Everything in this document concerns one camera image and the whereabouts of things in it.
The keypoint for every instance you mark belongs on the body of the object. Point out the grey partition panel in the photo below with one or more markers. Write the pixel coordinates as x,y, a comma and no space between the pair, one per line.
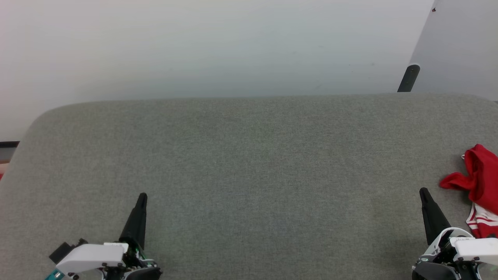
459,42

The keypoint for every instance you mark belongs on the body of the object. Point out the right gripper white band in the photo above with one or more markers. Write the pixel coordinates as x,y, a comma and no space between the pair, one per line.
467,256

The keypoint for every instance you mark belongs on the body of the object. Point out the black post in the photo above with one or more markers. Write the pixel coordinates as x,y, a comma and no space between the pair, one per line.
409,79

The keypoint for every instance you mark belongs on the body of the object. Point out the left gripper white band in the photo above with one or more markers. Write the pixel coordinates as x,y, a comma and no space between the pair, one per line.
91,256

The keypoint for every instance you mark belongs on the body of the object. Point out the red and white jersey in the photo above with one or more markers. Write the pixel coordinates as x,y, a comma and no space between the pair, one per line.
484,175

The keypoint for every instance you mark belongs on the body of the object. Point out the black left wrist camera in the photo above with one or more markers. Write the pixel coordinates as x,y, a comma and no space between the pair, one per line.
66,251

